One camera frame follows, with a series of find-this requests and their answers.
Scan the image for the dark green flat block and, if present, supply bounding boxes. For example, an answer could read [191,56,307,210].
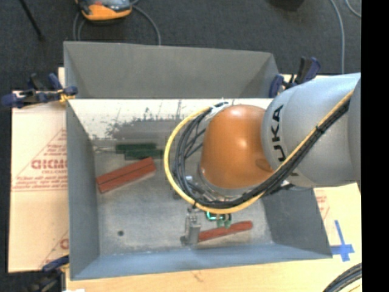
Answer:
[123,149,164,161]
[115,143,157,153]

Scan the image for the red-brown flat block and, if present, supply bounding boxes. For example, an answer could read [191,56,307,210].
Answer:
[97,164,157,194]
[198,220,253,242]
[96,156,154,186]

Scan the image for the brown cardboard board red print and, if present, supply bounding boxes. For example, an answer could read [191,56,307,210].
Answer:
[7,99,362,274]

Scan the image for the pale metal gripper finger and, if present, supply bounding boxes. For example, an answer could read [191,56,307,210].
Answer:
[180,225,192,248]
[190,224,202,245]

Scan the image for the grey metal bin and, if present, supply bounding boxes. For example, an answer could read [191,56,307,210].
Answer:
[63,41,333,281]

